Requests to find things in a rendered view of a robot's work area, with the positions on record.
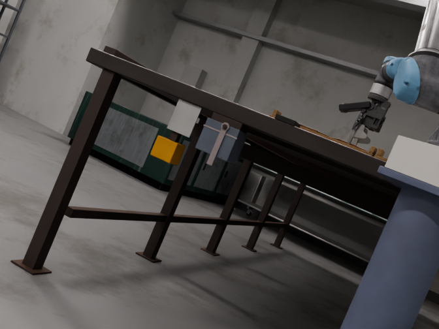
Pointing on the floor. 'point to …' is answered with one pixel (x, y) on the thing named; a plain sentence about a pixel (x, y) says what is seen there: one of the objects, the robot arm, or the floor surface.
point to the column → (400, 260)
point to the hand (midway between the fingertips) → (349, 145)
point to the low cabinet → (146, 134)
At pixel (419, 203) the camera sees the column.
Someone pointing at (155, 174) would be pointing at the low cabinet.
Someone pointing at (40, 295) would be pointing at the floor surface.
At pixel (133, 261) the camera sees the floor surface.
